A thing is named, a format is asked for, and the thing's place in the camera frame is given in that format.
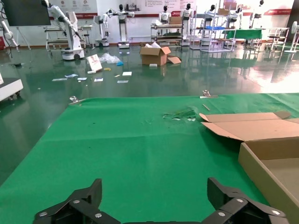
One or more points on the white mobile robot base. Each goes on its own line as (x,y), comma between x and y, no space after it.
(9,87)

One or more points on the open brown cardboard box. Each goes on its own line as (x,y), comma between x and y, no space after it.
(268,130)

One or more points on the silver binder clip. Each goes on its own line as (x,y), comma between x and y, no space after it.
(206,94)
(74,100)

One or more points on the white humanoid robot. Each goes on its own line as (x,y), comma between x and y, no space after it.
(211,9)
(121,16)
(238,11)
(257,16)
(105,21)
(187,14)
(164,16)

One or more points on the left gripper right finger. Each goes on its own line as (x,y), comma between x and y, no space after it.
(236,205)

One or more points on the white foam block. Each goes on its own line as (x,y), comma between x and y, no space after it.
(127,73)
(153,65)

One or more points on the white metal rack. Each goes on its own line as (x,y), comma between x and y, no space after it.
(213,49)

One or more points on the metal shelf cart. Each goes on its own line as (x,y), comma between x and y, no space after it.
(167,26)

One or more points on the black display screen on stand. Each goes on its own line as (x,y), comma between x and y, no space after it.
(25,11)

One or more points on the clear plastic bag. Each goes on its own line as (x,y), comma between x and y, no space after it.
(108,58)
(182,114)

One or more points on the open cardboard box on floor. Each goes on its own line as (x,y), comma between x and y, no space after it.
(151,57)

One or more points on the blue glove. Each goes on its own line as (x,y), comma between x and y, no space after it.
(119,63)

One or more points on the small wooden stick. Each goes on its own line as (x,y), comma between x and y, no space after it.
(206,107)

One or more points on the white workbench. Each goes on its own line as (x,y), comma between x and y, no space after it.
(56,29)

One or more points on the small closed cardboard box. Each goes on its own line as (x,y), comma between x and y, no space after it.
(175,20)
(223,12)

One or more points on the green covered table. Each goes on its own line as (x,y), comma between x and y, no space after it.
(245,33)

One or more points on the white paper slip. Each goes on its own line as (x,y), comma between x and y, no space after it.
(71,75)
(98,79)
(82,79)
(122,81)
(59,79)

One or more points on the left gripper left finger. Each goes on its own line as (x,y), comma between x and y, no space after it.
(77,205)

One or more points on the green table cloth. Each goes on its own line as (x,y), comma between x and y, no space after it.
(140,151)

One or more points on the white standing fan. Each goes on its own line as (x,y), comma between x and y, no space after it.
(295,28)

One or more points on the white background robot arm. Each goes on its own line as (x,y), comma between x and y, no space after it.
(8,32)

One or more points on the white red booklet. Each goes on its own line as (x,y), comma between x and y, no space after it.
(94,63)

